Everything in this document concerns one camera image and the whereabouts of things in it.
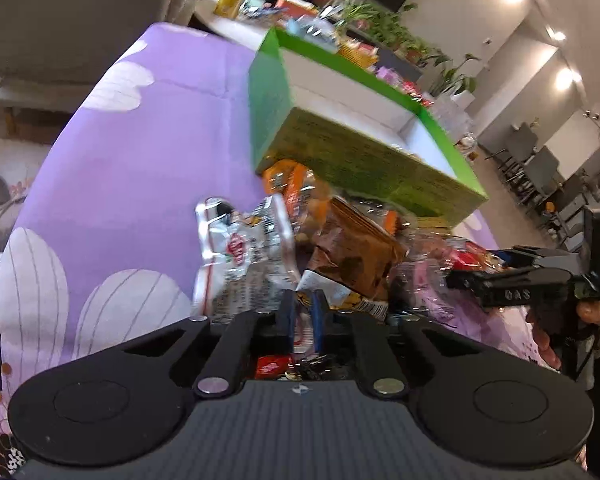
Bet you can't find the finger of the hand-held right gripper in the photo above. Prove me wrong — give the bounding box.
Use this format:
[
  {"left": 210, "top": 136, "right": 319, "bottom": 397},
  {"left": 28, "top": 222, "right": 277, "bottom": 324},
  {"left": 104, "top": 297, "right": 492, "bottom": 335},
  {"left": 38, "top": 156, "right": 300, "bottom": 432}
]
[
  {"left": 495, "top": 245, "right": 584, "bottom": 272},
  {"left": 446, "top": 266, "right": 575, "bottom": 309}
]

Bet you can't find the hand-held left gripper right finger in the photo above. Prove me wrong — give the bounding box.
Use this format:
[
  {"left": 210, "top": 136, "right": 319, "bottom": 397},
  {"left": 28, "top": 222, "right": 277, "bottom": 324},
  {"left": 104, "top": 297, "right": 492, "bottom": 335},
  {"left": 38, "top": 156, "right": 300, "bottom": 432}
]
[{"left": 312, "top": 290, "right": 483, "bottom": 400}]

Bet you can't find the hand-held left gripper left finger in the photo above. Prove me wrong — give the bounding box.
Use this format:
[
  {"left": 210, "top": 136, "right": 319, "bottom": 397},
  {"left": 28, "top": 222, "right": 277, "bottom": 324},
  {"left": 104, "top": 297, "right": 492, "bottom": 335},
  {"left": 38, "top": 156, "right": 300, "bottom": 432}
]
[{"left": 115, "top": 289, "right": 297, "bottom": 400}]

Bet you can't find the white yellow striped packet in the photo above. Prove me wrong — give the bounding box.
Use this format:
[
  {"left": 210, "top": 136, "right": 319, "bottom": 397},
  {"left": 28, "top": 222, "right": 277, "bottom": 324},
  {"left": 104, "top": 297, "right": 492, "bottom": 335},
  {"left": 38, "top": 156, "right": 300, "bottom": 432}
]
[{"left": 294, "top": 270, "right": 392, "bottom": 356}]

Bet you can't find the clear white red-logo packet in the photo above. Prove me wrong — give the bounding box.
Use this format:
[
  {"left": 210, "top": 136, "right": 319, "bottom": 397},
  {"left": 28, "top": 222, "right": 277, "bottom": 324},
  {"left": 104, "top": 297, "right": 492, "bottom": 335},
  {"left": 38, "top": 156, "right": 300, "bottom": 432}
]
[{"left": 192, "top": 194, "right": 303, "bottom": 326}]

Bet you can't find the pink purple snack packet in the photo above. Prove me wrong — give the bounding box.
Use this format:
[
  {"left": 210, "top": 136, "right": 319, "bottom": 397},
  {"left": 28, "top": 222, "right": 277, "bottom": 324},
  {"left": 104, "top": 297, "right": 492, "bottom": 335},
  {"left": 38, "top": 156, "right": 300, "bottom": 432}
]
[{"left": 389, "top": 254, "right": 462, "bottom": 322}]

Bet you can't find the green cardboard box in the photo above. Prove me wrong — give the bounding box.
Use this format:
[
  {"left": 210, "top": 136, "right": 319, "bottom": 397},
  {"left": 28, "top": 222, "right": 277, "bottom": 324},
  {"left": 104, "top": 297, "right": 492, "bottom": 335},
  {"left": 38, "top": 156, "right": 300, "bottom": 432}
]
[{"left": 248, "top": 27, "right": 490, "bottom": 224}]

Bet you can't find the red snack packet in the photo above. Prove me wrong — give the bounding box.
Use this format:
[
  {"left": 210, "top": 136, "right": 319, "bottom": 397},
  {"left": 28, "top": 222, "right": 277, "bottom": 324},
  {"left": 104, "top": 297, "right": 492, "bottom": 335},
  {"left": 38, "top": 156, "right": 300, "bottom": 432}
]
[{"left": 444, "top": 240, "right": 507, "bottom": 272}]

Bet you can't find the small red candy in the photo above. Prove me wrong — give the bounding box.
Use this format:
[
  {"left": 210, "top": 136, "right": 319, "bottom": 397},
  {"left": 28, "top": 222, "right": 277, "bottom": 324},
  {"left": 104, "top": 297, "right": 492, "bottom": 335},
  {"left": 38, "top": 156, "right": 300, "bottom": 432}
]
[{"left": 255, "top": 355, "right": 294, "bottom": 379}]

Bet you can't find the brown snack packet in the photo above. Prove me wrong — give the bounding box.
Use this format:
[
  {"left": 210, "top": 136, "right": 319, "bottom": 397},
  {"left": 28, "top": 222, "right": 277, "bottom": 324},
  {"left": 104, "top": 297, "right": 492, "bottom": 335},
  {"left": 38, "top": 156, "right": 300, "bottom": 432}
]
[{"left": 307, "top": 197, "right": 409, "bottom": 306}]

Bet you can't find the grey dining chair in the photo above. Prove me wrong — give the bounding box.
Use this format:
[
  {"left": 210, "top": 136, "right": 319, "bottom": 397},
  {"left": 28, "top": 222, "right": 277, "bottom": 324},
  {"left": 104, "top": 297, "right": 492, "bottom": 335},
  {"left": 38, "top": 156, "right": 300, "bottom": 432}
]
[
  {"left": 522, "top": 146, "right": 562, "bottom": 197},
  {"left": 501, "top": 122, "right": 539, "bottom": 167}
]

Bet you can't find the orange snack packet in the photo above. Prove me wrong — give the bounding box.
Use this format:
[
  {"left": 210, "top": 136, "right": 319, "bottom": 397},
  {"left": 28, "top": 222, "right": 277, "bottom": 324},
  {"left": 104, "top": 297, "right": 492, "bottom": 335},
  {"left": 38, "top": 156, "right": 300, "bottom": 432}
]
[{"left": 262, "top": 159, "right": 332, "bottom": 242}]

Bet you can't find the clear glass pitcher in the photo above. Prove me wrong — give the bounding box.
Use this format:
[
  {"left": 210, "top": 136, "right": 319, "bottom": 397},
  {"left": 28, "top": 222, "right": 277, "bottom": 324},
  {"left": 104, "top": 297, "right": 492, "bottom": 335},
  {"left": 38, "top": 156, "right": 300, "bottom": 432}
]
[{"left": 431, "top": 94, "right": 475, "bottom": 137}]

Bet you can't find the leafy plant in white pot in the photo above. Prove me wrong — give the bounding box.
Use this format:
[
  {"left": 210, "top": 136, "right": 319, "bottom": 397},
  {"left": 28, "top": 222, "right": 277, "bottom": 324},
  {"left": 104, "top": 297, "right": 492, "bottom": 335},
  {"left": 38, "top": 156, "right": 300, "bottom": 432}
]
[{"left": 427, "top": 52, "right": 482, "bottom": 107}]

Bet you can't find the wicker basket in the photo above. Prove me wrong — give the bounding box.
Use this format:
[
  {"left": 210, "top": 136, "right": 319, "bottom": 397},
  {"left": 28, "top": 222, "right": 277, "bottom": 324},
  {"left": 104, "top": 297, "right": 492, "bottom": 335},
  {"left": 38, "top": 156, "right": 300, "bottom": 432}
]
[{"left": 337, "top": 41, "right": 377, "bottom": 67}]

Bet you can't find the blue basket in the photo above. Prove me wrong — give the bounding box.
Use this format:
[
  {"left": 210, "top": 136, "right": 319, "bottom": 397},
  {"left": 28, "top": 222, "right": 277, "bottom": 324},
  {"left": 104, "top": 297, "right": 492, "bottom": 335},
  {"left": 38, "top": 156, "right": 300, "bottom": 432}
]
[{"left": 285, "top": 16, "right": 342, "bottom": 52}]

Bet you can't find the round white table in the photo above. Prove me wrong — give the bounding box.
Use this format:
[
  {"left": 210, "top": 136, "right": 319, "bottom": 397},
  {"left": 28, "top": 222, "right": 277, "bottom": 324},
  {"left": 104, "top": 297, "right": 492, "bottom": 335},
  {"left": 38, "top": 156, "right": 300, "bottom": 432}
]
[{"left": 195, "top": 0, "right": 283, "bottom": 52}]

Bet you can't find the row of potted green plants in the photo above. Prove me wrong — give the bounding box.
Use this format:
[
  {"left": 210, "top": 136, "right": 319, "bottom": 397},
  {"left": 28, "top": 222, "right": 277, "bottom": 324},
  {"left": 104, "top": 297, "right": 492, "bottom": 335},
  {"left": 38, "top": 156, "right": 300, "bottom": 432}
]
[{"left": 220, "top": 0, "right": 433, "bottom": 63}]

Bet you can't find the red box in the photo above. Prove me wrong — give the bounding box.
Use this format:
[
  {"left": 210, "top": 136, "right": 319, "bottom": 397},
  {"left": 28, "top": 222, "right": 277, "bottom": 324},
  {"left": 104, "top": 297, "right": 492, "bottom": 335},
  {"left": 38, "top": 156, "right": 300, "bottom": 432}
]
[{"left": 274, "top": 0, "right": 319, "bottom": 19}]

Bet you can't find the white printed blanket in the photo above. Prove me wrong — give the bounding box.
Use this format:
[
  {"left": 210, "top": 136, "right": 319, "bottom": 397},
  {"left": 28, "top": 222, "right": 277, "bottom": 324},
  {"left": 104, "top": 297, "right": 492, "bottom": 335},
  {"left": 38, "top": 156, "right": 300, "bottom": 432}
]
[{"left": 0, "top": 137, "right": 57, "bottom": 281}]

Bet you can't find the yellow jar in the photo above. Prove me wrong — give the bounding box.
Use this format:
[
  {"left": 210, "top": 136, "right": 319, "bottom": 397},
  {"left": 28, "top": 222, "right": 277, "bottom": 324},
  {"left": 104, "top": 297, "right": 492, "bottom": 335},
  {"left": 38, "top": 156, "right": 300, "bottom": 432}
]
[{"left": 214, "top": 0, "right": 253, "bottom": 20}]

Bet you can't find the beige armchair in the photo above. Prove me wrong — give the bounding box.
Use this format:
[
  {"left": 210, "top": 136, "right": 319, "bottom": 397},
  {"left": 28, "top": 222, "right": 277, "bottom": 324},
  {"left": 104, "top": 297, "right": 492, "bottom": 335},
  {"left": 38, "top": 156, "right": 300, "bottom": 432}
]
[{"left": 0, "top": 0, "right": 203, "bottom": 113}]

